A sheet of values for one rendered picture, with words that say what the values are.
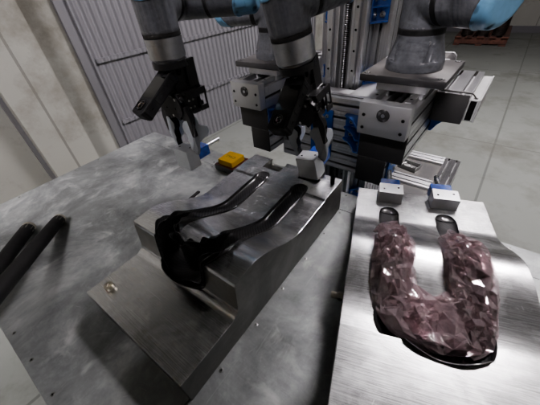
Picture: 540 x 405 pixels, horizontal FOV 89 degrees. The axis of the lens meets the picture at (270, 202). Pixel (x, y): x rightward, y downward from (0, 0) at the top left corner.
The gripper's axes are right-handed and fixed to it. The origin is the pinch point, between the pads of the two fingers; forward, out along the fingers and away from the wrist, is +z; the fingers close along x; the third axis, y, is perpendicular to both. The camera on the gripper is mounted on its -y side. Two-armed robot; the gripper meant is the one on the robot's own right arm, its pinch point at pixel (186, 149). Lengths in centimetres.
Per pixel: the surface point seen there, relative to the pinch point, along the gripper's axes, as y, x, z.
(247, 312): -21.8, -36.0, 11.3
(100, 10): 80, 172, -25
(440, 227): 14, -58, 10
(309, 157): 10.8, -29.3, 0.1
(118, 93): 69, 172, 28
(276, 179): 6.8, -22.3, 6.1
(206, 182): 5.8, 3.7, 15.1
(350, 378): -24, -54, 4
